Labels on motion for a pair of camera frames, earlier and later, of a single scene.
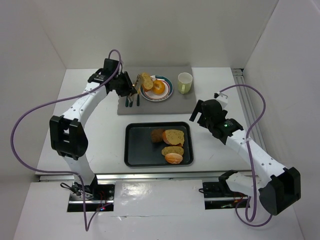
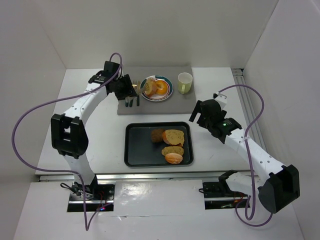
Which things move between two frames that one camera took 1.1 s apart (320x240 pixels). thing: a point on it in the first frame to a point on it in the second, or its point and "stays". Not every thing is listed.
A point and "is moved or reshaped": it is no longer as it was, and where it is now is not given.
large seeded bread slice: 173,137 stays
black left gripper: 128,83 stays
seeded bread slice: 147,82 is moved or reshaped
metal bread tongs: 130,97 to 140,91
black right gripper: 200,114 stays
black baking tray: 140,151 stays
